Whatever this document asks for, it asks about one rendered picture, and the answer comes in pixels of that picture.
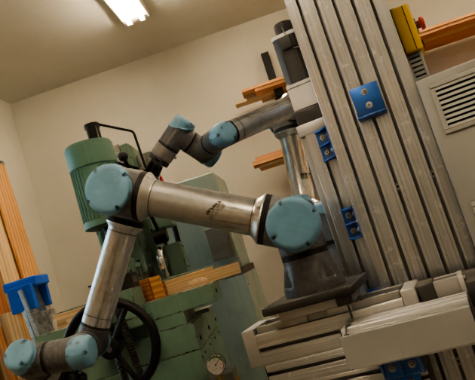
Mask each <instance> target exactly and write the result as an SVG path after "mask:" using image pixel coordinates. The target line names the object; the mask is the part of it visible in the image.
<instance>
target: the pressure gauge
mask: <svg viewBox="0 0 475 380"><path fill-rule="evenodd" d="M217 361H218V363H217ZM215 364H216V366H215ZM205 366H206V370H207V371H208V372H209V374H211V375H217V376H218V379H219V380H221V379H223V375H222V373H223V372H224V371H225V367H226V360H225V358H224V357H223V356H222V355H221V354H211V355H210V356H209V357H208V358H207V361H206V363H205Z"/></svg>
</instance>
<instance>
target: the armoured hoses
mask: <svg viewBox="0 0 475 380"><path fill-rule="evenodd" d="M121 311H122V309H121V308H116V309H115V314H116V318H117V321H118V320H119V317H120V315H121ZM126 322H127V321H126V319H124V322H123V325H122V328H121V333H122V335H123V337H124V341H125V343H126V346H127V349H128V352H129V353H128V354H129V356H130V358H131V362H132V364H133V366H134V370H135V373H136V374H137V375H138V376H139V377H140V376H141V375H142V374H143V368H142V366H141V363H140V360H139V358H138V357H139V356H137V355H138V354H137V352H136V348H135V345H134V343H133V340H132V337H131V335H130V331H129V329H128V327H127V326H128V325H127V323H126ZM113 333H114V327H113V325H111V327H110V330H109V334H110V336H111V337H112V336H113ZM115 360H116V358H115ZM116 364H117V367H118V371H119V373H120V374H119V375H120V377H121V380H130V379H129V376H128V373H127V371H126V370H125V369H124V367H123V366H122V365H121V364H120V363H119V362H118V361H117V360H116Z"/></svg>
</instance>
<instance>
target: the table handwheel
mask: <svg viewBox="0 0 475 380"><path fill-rule="evenodd" d="M116 308H122V311H121V315H120V317H119V320H118V323H117V326H116V328H115V331H114V333H113V336H112V337H111V344H110V346H109V348H108V350H107V351H106V352H105V353H104V354H103V355H101V356H102V357H103V358H105V359H107V360H113V359H115V358H116V360H117V361H118V362H119V363H120V364H121V365H122V366H123V367H124V369H125V370H126V371H127V373H128V374H129V375H130V377H131V378H132V379H133V380H150V379H151V378H152V376H153V375H154V374H155V371H156V369H157V367H158V363H159V360H160V356H161V339H160V336H159V332H158V328H157V327H156V325H155V322H154V321H153V319H152V318H151V316H150V315H149V314H148V313H147V312H146V311H145V310H144V309H143V308H142V307H140V306H139V305H138V304H136V303H134V302H132V301H130V300H127V299H122V298H119V299H118V304H117V307H116ZM84 310H85V306H84V307H83V308H82V309H81V310H80V311H78V312H77V313H76V315H75V316H74V317H73V318H72V319H71V321H70V322H69V325H68V326H67V328H66V331H65V335H64V337H63V338H67V337H70V336H73V335H74V334H75V332H76V330H77V328H78V326H79V325H80V323H81V320H82V317H83V314H84ZM127 311H130V312H132V313H133V314H135V315H136V316H137V317H138V318H139V319H140V320H141V321H142V322H143V323H144V325H145V326H146V329H147V330H148V332H149V336H150V340H151V347H152V349H151V356H150V359H149V363H148V366H147V367H146V370H145V371H144V373H143V374H142V375H141V376H140V377H139V376H138V375H137V374H136V373H135V372H134V371H133V370H132V369H131V367H130V366H129V365H128V363H127V362H126V360H125V359H124V358H123V357H122V356H121V352H122V351H123V348H124V347H125V346H126V343H125V341H124V337H123V335H121V336H119V334H120V331H121V328H122V325H123V322H124V319H125V317H126V314H127Z"/></svg>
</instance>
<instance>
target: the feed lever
mask: <svg viewBox="0 0 475 380"><path fill-rule="evenodd" d="M118 159H119V160H120V161H123V162H124V165H125V167H126V168H130V165H129V164H128V162H127V159H128V154H127V153H126V152H119V154H118ZM150 219H151V221H152V223H153V225H154V227H155V229H154V230H152V237H153V239H154V242H155V244H157V245H159V244H164V245H168V241H169V235H168V233H167V230H166V228H165V227H161V228H159V227H158V224H157V222H156V221H155V218H154V217H152V216H150Z"/></svg>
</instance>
